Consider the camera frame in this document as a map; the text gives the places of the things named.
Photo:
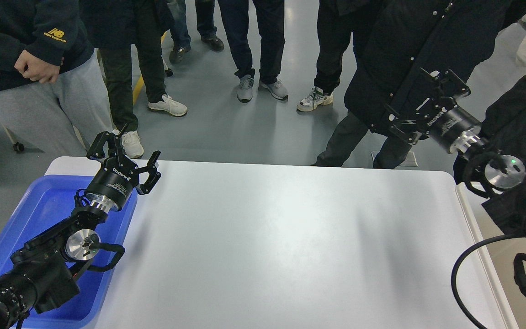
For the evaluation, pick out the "person in grey sweatpants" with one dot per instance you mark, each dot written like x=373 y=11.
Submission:
x=52 y=94

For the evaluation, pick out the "bystander clenched hand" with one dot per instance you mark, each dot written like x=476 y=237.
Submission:
x=35 y=69

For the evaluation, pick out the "person in dark green trousers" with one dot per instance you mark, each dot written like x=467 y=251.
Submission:
x=114 y=27

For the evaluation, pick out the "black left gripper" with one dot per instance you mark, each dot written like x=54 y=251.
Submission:
x=114 y=182

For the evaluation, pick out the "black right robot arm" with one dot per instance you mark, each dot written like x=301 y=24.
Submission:
x=498 y=177

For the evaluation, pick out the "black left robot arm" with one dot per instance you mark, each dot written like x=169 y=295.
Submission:
x=47 y=268

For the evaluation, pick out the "person with white green sneaker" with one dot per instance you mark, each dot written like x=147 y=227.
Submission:
x=339 y=23

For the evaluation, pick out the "person in long black coat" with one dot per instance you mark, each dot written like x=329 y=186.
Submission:
x=407 y=36

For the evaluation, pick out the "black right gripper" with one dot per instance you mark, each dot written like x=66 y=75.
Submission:
x=453 y=128

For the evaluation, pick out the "beige plastic bin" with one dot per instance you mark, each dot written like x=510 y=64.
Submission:
x=501 y=255

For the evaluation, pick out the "blue plastic bin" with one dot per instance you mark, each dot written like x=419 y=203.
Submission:
x=46 y=202

